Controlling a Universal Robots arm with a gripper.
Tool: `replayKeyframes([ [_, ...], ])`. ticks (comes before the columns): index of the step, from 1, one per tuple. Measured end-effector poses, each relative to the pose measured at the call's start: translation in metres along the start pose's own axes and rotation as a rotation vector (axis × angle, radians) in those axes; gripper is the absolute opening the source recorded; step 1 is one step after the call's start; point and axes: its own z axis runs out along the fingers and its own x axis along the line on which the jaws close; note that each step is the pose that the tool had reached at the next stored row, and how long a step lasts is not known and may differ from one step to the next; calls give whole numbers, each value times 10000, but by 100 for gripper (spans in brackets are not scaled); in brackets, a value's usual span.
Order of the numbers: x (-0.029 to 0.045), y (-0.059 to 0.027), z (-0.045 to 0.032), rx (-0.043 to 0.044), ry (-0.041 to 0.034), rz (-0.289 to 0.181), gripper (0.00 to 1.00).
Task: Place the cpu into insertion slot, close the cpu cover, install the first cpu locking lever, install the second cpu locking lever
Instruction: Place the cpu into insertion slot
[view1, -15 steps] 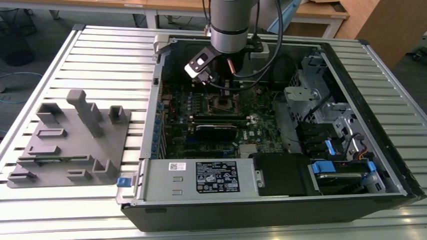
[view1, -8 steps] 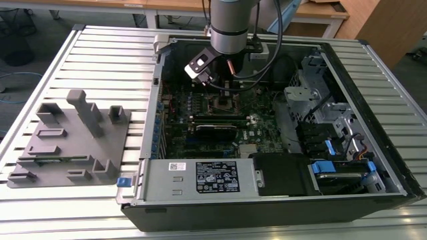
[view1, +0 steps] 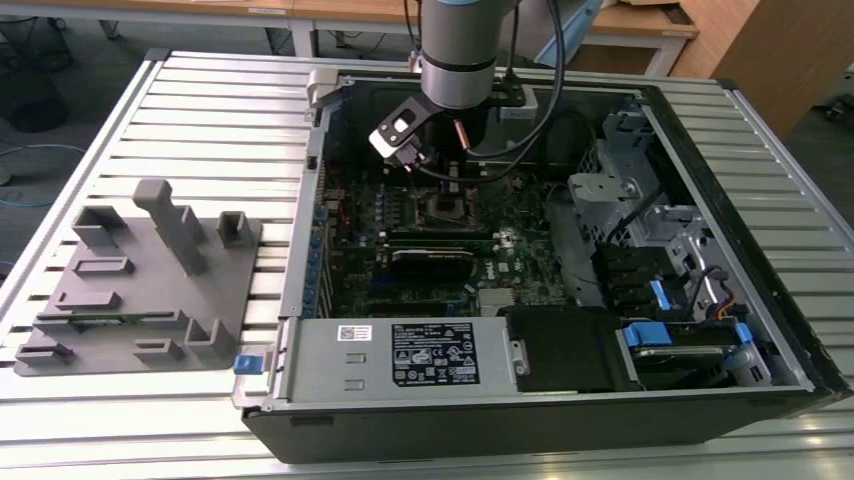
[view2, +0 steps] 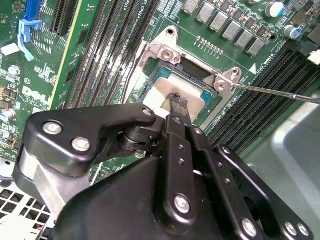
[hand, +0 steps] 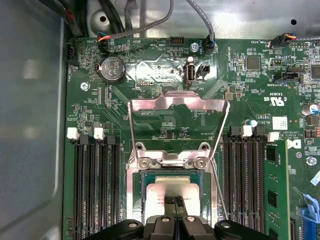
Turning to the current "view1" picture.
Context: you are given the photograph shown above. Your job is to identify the black fan shroud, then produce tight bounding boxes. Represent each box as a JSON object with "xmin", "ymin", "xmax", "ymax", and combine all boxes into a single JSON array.
[{"xmin": 499, "ymin": 307, "xmax": 645, "ymax": 394}]

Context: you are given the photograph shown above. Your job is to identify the silver power supply unit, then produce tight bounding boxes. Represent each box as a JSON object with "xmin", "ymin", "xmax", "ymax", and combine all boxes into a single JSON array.
[{"xmin": 269, "ymin": 315, "xmax": 528, "ymax": 404}]

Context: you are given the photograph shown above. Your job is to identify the hard disk in blue carrier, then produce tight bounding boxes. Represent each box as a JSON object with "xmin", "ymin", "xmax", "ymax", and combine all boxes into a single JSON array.
[{"xmin": 616, "ymin": 319, "xmax": 759, "ymax": 390}]

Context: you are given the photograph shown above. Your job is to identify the thick black cable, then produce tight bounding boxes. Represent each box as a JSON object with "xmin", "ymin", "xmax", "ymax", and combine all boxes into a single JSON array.
[{"xmin": 603, "ymin": 182, "xmax": 665, "ymax": 249}]

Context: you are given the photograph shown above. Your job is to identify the blue floor cable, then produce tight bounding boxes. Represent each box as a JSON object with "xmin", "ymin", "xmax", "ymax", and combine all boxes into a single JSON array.
[{"xmin": 0, "ymin": 143, "xmax": 88, "ymax": 209}]

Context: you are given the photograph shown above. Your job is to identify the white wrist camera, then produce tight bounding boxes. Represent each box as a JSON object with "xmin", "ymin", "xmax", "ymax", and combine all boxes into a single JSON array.
[{"xmin": 368, "ymin": 96, "xmax": 433, "ymax": 174}]

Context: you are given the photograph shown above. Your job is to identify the black graphics card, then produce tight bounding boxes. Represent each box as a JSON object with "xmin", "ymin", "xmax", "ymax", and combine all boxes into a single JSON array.
[{"xmin": 389, "ymin": 247, "xmax": 479, "ymax": 285}]

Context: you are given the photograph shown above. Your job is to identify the grey parts rack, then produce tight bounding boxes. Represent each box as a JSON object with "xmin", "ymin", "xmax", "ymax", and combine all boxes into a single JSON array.
[{"xmin": 10, "ymin": 178, "xmax": 265, "ymax": 379}]

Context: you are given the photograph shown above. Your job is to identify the black PC case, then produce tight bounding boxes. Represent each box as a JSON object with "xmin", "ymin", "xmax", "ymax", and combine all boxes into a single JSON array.
[{"xmin": 229, "ymin": 67, "xmax": 854, "ymax": 464}]

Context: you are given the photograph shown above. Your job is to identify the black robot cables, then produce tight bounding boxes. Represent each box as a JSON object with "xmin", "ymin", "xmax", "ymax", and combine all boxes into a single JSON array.
[{"xmin": 398, "ymin": 0, "xmax": 575, "ymax": 182}]

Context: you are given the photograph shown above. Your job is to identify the black plastic drive bracket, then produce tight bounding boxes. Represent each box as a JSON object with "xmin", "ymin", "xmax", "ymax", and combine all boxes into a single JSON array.
[{"xmin": 591, "ymin": 243, "xmax": 692, "ymax": 317}]

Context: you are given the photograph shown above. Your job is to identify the metal socket cover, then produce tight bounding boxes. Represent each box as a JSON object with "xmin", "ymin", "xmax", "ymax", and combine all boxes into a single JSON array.
[{"xmin": 469, "ymin": 172, "xmax": 520, "ymax": 221}]

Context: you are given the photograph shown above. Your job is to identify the green RAM stick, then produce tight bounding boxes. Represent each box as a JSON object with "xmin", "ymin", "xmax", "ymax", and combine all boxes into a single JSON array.
[{"xmin": 36, "ymin": 312, "xmax": 178, "ymax": 327}]

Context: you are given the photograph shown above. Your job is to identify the CPU socket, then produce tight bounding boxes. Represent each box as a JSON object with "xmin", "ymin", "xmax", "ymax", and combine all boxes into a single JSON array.
[{"xmin": 413, "ymin": 188, "xmax": 485, "ymax": 232}]

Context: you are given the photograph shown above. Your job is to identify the wooden desk white frame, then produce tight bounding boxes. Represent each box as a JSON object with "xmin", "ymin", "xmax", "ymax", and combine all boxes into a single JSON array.
[
  {"xmin": 309, "ymin": 0, "xmax": 700, "ymax": 77},
  {"xmin": 0, "ymin": 0, "xmax": 314, "ymax": 59}
]

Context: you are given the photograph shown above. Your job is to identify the office chair wheel base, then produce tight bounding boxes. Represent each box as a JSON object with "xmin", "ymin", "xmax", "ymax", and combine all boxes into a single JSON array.
[{"xmin": 809, "ymin": 69, "xmax": 854, "ymax": 124}]

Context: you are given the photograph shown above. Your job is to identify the coloured power wires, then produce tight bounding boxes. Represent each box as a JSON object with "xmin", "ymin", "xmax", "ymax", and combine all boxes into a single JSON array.
[{"xmin": 709, "ymin": 292, "xmax": 741, "ymax": 324}]

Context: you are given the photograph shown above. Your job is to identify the silver metal drive cage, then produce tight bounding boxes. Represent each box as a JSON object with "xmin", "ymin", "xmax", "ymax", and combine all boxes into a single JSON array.
[{"xmin": 565, "ymin": 112, "xmax": 675, "ymax": 241}]

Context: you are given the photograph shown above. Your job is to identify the green motherboard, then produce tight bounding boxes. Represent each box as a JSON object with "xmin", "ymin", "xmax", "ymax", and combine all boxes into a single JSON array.
[{"xmin": 318, "ymin": 159, "xmax": 581, "ymax": 319}]

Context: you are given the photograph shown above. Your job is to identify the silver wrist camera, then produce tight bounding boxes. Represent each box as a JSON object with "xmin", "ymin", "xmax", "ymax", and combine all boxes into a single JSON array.
[{"xmin": 493, "ymin": 82, "xmax": 540, "ymax": 122}]

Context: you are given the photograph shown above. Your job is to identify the wooden cabinet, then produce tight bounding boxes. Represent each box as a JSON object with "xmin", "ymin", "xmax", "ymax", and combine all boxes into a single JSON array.
[{"xmin": 669, "ymin": 0, "xmax": 854, "ymax": 139}]

